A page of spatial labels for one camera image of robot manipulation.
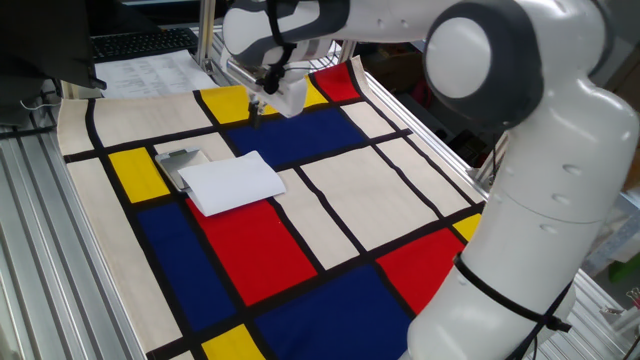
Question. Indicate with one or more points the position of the Mondrian pattern tablecloth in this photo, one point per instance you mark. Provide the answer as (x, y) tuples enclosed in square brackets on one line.
[(350, 200)]

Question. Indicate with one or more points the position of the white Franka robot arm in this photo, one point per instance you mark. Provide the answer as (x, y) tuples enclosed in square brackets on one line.
[(550, 175)]

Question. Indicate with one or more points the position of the aluminium frame post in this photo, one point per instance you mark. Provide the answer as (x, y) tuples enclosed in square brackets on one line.
[(206, 30)]

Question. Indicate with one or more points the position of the large black monitor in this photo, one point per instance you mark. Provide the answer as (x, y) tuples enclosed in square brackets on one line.
[(45, 45)]

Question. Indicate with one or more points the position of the printed white paper sheet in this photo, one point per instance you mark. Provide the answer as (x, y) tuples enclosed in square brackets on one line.
[(145, 75)]

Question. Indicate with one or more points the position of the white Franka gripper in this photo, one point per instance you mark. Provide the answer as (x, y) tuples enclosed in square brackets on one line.
[(290, 97)]

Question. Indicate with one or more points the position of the metal binder clips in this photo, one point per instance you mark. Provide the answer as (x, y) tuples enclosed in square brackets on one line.
[(634, 296)]

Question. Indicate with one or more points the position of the black computer keyboard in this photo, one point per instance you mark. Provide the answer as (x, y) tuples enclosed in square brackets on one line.
[(140, 44)]

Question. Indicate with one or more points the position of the bright green object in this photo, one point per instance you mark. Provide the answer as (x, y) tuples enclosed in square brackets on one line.
[(627, 267)]

